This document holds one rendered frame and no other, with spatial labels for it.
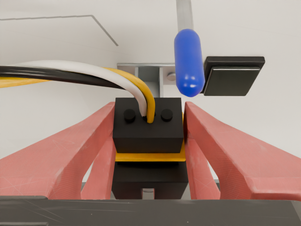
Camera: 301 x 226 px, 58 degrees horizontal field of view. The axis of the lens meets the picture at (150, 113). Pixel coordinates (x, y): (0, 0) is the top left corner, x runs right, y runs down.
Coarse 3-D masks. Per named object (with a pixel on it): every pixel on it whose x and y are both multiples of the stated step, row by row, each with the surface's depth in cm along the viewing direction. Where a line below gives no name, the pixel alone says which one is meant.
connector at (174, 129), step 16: (128, 112) 12; (160, 112) 12; (176, 112) 12; (128, 128) 12; (144, 128) 12; (160, 128) 12; (176, 128) 12; (128, 144) 12; (144, 144) 12; (160, 144) 12; (176, 144) 12
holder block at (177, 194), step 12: (120, 168) 14; (132, 168) 14; (144, 168) 14; (156, 168) 14; (168, 168) 14; (180, 168) 14; (120, 180) 14; (132, 180) 14; (144, 180) 14; (156, 180) 14; (168, 180) 14; (180, 180) 14; (120, 192) 16; (132, 192) 16; (156, 192) 16; (168, 192) 16; (180, 192) 16
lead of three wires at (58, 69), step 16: (16, 64) 7; (32, 64) 8; (48, 64) 8; (64, 64) 8; (80, 64) 8; (0, 80) 7; (16, 80) 7; (32, 80) 8; (48, 80) 8; (64, 80) 8; (80, 80) 8; (96, 80) 8; (112, 80) 9; (128, 80) 9; (144, 96) 10; (144, 112) 11
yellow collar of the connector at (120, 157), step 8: (184, 144) 13; (184, 152) 13; (120, 160) 13; (128, 160) 13; (136, 160) 13; (144, 160) 13; (152, 160) 13; (160, 160) 13; (168, 160) 13; (176, 160) 13; (184, 160) 13
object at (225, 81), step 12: (216, 60) 19; (228, 60) 19; (240, 60) 19; (252, 60) 19; (264, 60) 19; (204, 72) 20; (216, 72) 19; (228, 72) 19; (240, 72) 19; (252, 72) 19; (204, 84) 21; (216, 84) 20; (228, 84) 20; (240, 84) 20; (252, 84) 21
